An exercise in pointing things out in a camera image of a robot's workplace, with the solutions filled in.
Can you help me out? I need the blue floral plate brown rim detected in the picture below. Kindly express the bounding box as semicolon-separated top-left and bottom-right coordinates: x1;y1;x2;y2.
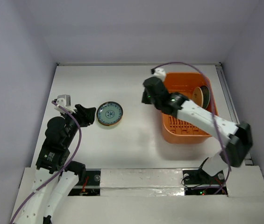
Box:
96;101;123;124

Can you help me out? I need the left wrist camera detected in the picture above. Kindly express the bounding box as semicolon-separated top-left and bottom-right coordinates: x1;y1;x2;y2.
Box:
52;94;74;114

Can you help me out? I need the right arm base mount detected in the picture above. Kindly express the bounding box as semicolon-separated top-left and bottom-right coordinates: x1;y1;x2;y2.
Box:
181;169;228;196

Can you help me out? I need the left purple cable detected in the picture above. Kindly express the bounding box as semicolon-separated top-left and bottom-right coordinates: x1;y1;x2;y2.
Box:
9;100;83;224

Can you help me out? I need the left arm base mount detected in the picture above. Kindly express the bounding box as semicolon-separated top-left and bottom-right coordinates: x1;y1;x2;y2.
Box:
68;169;101;196

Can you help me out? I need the dark patterned plate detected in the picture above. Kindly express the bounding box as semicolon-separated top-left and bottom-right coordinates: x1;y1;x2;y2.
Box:
200;85;211;109

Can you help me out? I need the orange dish rack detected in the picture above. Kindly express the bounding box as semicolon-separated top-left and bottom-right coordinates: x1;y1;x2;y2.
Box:
162;72;211;144

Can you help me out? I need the orange plate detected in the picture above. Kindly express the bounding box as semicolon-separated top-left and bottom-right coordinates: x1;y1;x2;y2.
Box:
101;123;118;127

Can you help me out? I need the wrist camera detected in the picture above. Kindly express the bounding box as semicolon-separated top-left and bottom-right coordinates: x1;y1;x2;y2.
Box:
52;94;74;114
150;67;166;81

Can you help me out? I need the aluminium rail right side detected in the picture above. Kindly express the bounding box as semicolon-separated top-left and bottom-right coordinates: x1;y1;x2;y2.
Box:
215;63;254;166

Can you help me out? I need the brown rimmed plate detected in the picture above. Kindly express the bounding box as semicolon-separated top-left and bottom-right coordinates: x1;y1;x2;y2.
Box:
192;87;204;107

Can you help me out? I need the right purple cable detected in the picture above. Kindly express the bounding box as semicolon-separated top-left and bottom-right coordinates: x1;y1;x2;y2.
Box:
150;62;232;196

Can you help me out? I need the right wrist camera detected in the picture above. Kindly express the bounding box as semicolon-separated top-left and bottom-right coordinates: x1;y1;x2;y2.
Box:
150;67;166;81

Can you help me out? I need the purple cable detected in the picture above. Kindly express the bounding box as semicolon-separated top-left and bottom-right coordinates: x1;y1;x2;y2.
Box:
9;100;83;224
150;62;232;196

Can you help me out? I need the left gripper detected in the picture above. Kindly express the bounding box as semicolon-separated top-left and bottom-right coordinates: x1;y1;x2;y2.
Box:
62;103;96;146

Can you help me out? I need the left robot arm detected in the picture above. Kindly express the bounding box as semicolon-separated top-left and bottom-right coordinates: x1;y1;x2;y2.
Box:
10;101;96;224

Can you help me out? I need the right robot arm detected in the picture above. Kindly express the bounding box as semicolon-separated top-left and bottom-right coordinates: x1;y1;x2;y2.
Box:
142;77;253;183

